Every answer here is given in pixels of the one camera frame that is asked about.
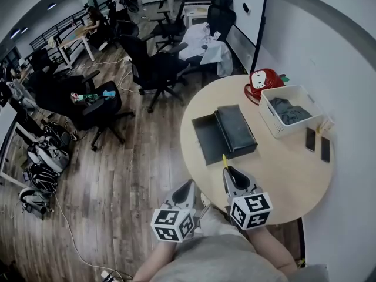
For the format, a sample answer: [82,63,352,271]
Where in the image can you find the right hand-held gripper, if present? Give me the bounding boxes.
[222,166,273,231]

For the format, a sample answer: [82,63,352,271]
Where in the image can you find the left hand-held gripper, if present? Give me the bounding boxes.
[150,180,197,243]

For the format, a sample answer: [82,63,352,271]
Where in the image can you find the black box tray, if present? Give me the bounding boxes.
[191,111,229,167]

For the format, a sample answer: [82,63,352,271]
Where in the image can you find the person's right forearm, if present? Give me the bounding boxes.
[248,226,298,275]

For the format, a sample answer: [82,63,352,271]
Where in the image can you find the person's left forearm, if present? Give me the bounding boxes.
[132,239,177,282]

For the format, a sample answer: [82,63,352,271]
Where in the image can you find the black box lid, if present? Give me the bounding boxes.
[213,105,259,160]

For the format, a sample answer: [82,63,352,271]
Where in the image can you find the person's light trousers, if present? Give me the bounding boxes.
[195,192,250,238]

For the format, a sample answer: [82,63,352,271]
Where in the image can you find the white perforated plastic basket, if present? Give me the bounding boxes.
[258,84,328,140]

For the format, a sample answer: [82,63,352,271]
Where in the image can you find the person's grey shirt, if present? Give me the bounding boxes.
[152,234,330,282]

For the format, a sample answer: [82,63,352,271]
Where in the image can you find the black smartphone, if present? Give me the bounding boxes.
[320,136,331,163]
[305,127,317,153]

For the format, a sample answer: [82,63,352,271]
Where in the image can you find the grey cloth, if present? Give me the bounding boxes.
[269,96,313,126]

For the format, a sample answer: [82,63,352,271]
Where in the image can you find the white power strip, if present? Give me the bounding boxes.
[100,270,125,282]

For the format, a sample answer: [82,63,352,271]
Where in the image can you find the small white packet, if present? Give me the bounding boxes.
[315,114,336,135]

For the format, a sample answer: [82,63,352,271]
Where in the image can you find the red and white bag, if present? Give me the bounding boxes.
[243,67,287,102]

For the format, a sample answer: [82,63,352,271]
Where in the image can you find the black white striped bag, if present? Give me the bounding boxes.
[24,162,59,193]

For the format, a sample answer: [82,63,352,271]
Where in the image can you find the black bag with white trim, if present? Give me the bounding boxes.
[43,120,79,143]

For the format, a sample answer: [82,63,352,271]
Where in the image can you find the pile of white clothes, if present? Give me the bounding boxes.
[179,22,234,77]

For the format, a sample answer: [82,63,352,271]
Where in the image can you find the black mesh office chair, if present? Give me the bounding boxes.
[182,0,238,76]

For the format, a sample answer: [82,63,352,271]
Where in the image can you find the white cabinet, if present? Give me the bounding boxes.
[184,2,213,28]

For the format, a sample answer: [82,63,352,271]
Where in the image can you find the white desk with wooden top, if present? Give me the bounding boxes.
[55,29,97,71]

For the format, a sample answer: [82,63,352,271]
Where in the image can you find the black metal railing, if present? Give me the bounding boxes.
[28,10,89,50]

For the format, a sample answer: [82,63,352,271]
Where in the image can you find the black cable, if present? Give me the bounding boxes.
[110,268,135,282]

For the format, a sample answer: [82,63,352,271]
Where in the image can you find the long white cable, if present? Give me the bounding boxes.
[52,192,107,273]

